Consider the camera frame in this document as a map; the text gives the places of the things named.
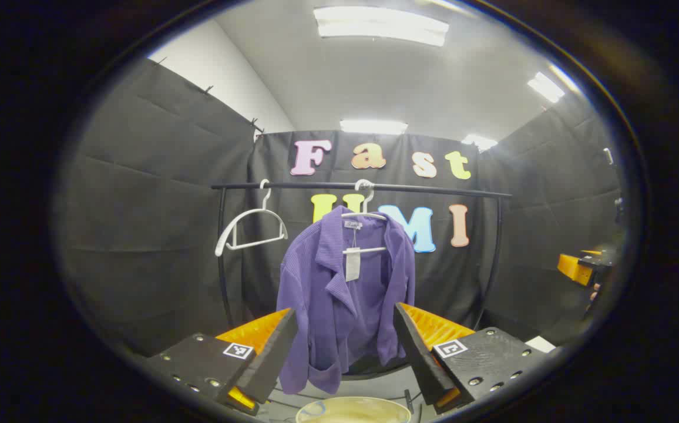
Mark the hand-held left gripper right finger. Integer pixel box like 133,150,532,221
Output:
394,303,552,415

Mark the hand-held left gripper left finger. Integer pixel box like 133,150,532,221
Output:
143,307,299,417

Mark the purple ribbed shirt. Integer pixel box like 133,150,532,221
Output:
276,206,416,395

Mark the beige laundry hamper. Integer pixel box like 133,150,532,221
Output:
295,397,412,423

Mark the white plastic clothes hanger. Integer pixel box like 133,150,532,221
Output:
341,179,388,256
215,179,288,257

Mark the black metal clothes rack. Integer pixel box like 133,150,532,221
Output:
210,181,513,412

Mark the white box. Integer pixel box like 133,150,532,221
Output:
525,335,557,354

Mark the ceiling light panel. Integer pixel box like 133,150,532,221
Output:
339,119,409,135
462,134,499,151
314,6,450,48
527,72,566,104

